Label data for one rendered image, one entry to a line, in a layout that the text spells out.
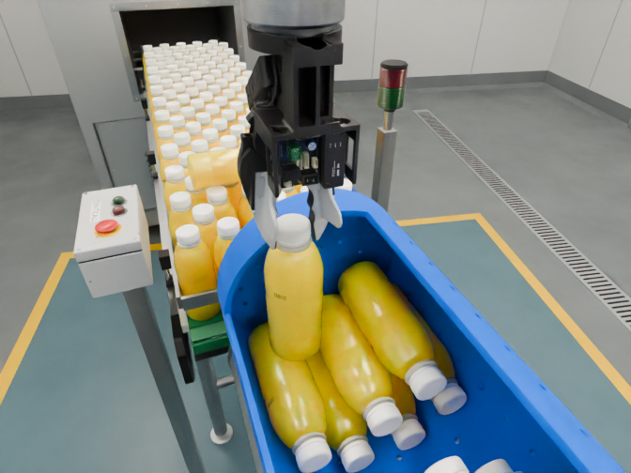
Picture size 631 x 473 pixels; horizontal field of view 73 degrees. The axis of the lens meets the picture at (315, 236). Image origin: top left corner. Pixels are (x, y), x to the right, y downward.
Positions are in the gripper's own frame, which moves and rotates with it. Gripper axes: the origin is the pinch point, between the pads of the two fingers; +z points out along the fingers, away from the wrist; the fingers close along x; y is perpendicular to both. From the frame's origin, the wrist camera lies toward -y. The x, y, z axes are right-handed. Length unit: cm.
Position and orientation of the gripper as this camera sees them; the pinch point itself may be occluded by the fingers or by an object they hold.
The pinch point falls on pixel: (292, 229)
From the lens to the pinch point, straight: 45.2
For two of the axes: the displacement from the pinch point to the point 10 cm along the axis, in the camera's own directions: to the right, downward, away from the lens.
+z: -0.1, 8.1, 5.9
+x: 9.4, -2.0, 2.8
